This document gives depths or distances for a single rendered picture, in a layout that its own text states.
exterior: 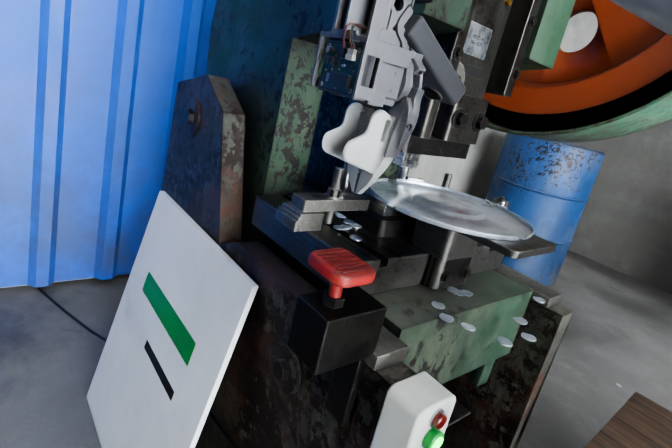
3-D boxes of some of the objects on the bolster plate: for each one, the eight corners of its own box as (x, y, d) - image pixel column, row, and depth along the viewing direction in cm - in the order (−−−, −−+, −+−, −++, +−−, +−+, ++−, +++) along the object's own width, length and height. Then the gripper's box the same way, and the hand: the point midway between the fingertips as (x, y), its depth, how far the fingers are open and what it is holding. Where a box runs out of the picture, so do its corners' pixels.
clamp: (368, 227, 81) (381, 174, 79) (293, 232, 71) (306, 170, 68) (347, 215, 86) (360, 164, 83) (274, 218, 75) (286, 160, 72)
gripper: (329, -39, 41) (284, 177, 47) (395, -44, 35) (335, 207, 40) (392, -10, 47) (346, 180, 52) (460, -10, 40) (399, 207, 45)
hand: (364, 181), depth 48 cm, fingers closed
